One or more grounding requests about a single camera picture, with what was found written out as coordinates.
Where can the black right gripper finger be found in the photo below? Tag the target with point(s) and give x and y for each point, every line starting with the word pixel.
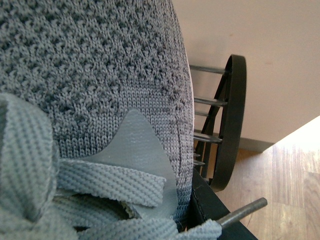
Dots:
pixel 205 204

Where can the black metal shoe rack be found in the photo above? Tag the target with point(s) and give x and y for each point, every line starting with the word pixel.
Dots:
pixel 223 122

